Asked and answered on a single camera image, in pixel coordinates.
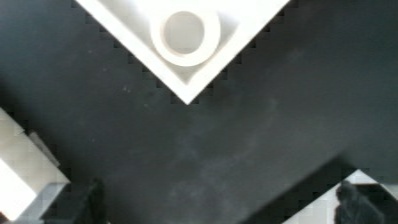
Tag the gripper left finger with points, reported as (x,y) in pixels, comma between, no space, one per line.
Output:
(79,207)

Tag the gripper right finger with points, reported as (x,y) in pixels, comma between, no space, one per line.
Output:
(369,204)

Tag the white square tabletop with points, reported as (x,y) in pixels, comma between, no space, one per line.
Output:
(186,35)

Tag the white U-shaped fence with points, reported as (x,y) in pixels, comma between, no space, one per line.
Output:
(29,168)

